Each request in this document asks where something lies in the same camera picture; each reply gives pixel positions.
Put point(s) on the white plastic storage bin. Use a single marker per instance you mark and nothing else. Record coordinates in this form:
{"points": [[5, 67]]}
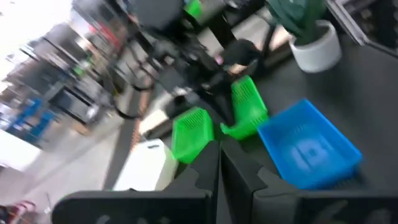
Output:
{"points": [[143, 168]]}

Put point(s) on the green slotted plastic basket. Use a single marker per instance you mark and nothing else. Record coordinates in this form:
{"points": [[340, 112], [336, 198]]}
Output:
{"points": [[248, 109], [189, 137]]}

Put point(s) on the person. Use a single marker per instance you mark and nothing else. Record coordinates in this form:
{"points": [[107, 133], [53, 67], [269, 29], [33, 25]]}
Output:
{"points": [[239, 53]]}

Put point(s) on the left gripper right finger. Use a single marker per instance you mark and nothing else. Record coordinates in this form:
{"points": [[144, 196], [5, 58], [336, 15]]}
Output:
{"points": [[248, 202]]}

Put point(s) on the grey framed box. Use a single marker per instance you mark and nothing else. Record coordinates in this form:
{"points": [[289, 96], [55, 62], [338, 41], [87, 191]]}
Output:
{"points": [[373, 21]]}

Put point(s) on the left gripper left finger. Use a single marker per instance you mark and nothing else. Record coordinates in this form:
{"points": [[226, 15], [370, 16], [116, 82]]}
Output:
{"points": [[186, 202]]}

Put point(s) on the green plant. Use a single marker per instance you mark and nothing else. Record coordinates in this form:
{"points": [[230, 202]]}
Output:
{"points": [[298, 18]]}

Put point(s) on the blue slotted plastic basket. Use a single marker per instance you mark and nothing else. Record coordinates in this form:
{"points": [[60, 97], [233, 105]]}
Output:
{"points": [[311, 149]]}

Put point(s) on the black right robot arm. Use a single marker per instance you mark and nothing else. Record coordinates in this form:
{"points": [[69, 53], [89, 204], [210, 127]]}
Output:
{"points": [[192, 62]]}

